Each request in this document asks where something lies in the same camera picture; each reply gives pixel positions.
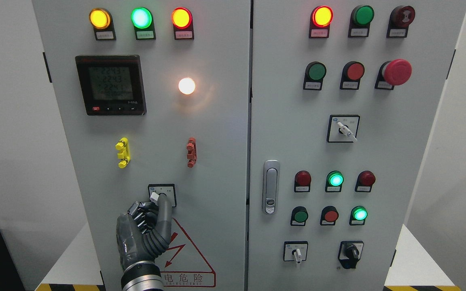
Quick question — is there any black rotary knob switch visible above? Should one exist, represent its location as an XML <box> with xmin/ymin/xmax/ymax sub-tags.
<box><xmin>338</xmin><ymin>240</ymin><xmax>364</xmax><ymax>269</ymax></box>

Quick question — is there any grey right cabinet door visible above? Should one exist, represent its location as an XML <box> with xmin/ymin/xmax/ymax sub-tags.
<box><xmin>247</xmin><ymin>0</ymin><xmax>466</xmax><ymax>291</ymax></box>

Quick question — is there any red push button lower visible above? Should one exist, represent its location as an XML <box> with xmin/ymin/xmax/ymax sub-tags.
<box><xmin>320</xmin><ymin>206</ymin><xmax>339</xmax><ymax>226</ymax></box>

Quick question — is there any black digital power meter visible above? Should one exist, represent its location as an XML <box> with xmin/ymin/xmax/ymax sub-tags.
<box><xmin>75</xmin><ymin>55</ymin><xmax>146</xmax><ymax>116</ymax></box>

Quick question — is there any red terminal clip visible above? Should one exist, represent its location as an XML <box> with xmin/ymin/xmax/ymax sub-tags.
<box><xmin>186</xmin><ymin>137</ymin><xmax>197</xmax><ymax>168</ymax></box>

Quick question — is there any green lit push button lower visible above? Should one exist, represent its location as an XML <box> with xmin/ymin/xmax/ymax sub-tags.
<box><xmin>349</xmin><ymin>206</ymin><xmax>368</xmax><ymax>226</ymax></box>

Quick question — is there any green push button top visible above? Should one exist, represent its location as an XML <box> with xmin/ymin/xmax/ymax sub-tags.
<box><xmin>348</xmin><ymin>5</ymin><xmax>374</xmax><ymax>38</ymax></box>

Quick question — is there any green push button second row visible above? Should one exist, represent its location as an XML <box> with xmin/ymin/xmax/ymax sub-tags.
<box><xmin>303</xmin><ymin>61</ymin><xmax>326</xmax><ymax>91</ymax></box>

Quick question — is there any red emergency stop mushroom button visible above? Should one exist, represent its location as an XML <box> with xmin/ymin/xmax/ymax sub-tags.
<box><xmin>374</xmin><ymin>59</ymin><xmax>412</xmax><ymax>90</ymax></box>

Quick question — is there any small white lever switch bottom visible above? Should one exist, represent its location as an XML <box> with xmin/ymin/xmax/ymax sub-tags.
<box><xmin>283</xmin><ymin>241</ymin><xmax>308</xmax><ymax>266</ymax></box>

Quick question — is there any silver cabinet door handle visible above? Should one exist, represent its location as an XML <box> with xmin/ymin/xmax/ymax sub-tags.
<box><xmin>261</xmin><ymin>160</ymin><xmax>280</xmax><ymax>214</ymax></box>

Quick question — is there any yellow terminal clip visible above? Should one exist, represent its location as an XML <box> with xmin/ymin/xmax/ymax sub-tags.
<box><xmin>115</xmin><ymin>137</ymin><xmax>131</xmax><ymax>168</ymax></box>

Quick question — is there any green lit indicator middle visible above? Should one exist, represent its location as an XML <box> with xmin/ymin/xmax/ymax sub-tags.
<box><xmin>325</xmin><ymin>170</ymin><xmax>344</xmax><ymax>193</ymax></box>

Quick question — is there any red push button second row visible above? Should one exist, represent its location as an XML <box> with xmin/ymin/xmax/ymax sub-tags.
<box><xmin>339</xmin><ymin>61</ymin><xmax>365</xmax><ymax>90</ymax></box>

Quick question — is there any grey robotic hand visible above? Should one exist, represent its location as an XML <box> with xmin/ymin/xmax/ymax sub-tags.
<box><xmin>116</xmin><ymin>194</ymin><xmax>172</xmax><ymax>270</ymax></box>

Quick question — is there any dark red indicator right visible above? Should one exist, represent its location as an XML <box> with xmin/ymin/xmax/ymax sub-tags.
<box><xmin>355</xmin><ymin>170</ymin><xmax>377</xmax><ymax>193</ymax></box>

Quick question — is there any orange red indicator light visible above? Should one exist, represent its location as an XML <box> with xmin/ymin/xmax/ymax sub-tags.
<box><xmin>172</xmin><ymin>7</ymin><xmax>194</xmax><ymax>40</ymax></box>

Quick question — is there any dark red indicator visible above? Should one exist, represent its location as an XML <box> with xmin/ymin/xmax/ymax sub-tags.
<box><xmin>355</xmin><ymin>170</ymin><xmax>377</xmax><ymax>193</ymax></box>
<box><xmin>294</xmin><ymin>170</ymin><xmax>312</xmax><ymax>193</ymax></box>

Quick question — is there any small clear lamp bulb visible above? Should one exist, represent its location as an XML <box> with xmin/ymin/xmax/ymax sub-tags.
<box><xmin>178</xmin><ymin>77</ymin><xmax>196</xmax><ymax>95</ymax></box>

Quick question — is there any dark red buzzer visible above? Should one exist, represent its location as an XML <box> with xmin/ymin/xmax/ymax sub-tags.
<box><xmin>386</xmin><ymin>5</ymin><xmax>415</xmax><ymax>38</ymax></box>

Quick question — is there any white lever switch right door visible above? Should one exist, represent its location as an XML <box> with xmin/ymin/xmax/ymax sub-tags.
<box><xmin>327</xmin><ymin>115</ymin><xmax>360</xmax><ymax>143</ymax></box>

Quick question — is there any white lever selector switch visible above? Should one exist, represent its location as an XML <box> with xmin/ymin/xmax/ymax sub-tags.
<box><xmin>148</xmin><ymin>183</ymin><xmax>177</xmax><ymax>208</ymax></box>

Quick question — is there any grey left cabinet door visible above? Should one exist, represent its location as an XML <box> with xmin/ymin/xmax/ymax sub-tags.
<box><xmin>32</xmin><ymin>0</ymin><xmax>251</xmax><ymax>291</ymax></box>

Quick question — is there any grey cabinet door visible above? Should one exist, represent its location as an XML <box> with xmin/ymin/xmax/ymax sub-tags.
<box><xmin>32</xmin><ymin>0</ymin><xmax>251</xmax><ymax>291</ymax></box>
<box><xmin>247</xmin><ymin>0</ymin><xmax>466</xmax><ymax>291</ymax></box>

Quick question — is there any dark red indicator left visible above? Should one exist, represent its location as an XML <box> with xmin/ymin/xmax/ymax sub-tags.
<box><xmin>294</xmin><ymin>170</ymin><xmax>312</xmax><ymax>193</ymax></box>

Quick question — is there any red electric danger warning sticker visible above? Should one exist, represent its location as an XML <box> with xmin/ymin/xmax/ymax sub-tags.
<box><xmin>156</xmin><ymin>218</ymin><xmax>216</xmax><ymax>288</ymax></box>

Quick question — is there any green lit indicator light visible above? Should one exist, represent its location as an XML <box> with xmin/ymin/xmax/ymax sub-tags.
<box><xmin>131</xmin><ymin>7</ymin><xmax>157</xmax><ymax>40</ymax></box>

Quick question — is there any red lit indicator right door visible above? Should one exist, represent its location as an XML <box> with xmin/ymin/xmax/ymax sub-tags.
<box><xmin>308</xmin><ymin>5</ymin><xmax>333</xmax><ymax>39</ymax></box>

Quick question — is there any yellow indicator light top left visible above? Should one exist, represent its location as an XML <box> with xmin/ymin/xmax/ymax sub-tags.
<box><xmin>89</xmin><ymin>8</ymin><xmax>116</xmax><ymax>41</ymax></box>

